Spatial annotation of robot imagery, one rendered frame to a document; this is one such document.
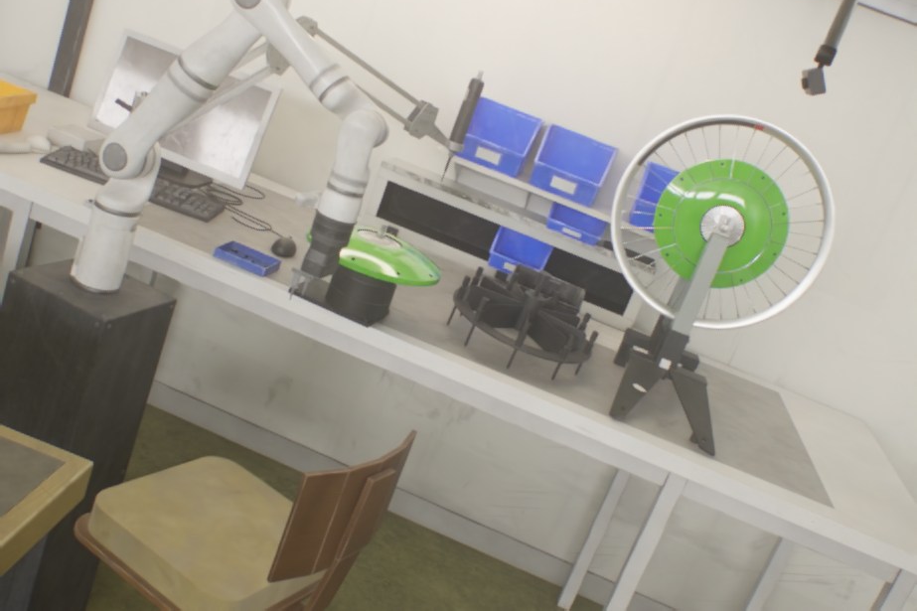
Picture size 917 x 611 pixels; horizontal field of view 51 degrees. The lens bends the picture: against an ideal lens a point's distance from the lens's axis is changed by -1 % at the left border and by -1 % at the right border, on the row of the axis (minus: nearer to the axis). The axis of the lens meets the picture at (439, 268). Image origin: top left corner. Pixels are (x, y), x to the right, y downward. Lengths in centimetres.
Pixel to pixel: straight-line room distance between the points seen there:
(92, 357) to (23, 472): 81
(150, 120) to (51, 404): 60
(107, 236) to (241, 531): 63
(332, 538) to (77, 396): 65
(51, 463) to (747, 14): 230
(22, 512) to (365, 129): 89
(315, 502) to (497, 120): 168
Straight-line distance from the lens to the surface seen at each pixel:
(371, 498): 163
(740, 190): 238
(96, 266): 204
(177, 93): 190
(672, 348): 236
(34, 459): 123
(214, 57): 188
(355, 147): 173
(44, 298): 204
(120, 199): 201
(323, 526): 160
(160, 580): 176
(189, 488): 194
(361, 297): 212
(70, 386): 204
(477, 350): 224
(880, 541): 226
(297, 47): 178
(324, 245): 178
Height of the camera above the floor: 162
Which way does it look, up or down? 15 degrees down
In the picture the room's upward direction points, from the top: 20 degrees clockwise
